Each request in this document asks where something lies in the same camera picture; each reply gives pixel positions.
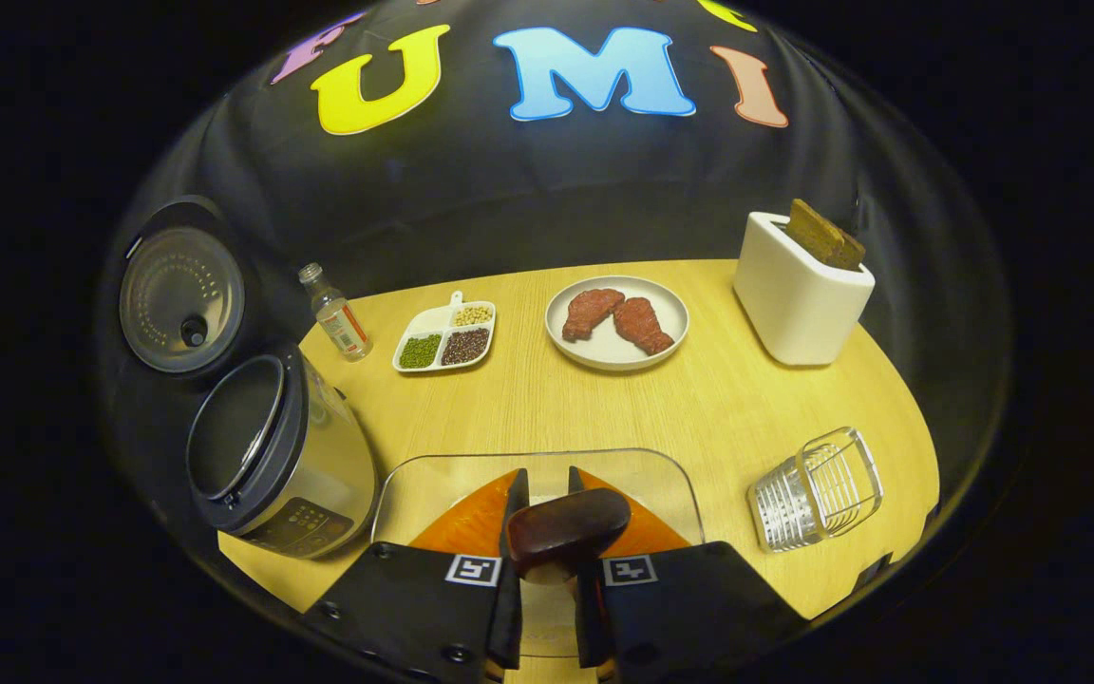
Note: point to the small clear glass bottle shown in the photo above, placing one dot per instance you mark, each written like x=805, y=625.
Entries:
x=340, y=323

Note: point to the red meat piece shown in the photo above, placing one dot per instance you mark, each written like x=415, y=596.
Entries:
x=644, y=328
x=590, y=313

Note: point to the dark brown wooden spoon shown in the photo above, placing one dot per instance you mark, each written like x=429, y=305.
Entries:
x=566, y=527

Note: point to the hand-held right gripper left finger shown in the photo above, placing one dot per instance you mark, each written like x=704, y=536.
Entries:
x=414, y=608

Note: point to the white round plate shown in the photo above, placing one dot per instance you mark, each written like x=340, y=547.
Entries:
x=613, y=353

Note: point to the clear rice container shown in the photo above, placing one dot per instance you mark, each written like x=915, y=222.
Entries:
x=433, y=484

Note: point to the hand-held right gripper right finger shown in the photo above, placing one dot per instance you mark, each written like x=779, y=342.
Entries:
x=689, y=608

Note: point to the white divided bean dish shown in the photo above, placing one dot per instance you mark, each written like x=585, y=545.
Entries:
x=443, y=342

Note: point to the white toaster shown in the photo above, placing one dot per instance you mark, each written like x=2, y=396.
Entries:
x=794, y=304

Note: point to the silver black rice cooker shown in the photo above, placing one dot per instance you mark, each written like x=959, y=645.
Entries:
x=319, y=475

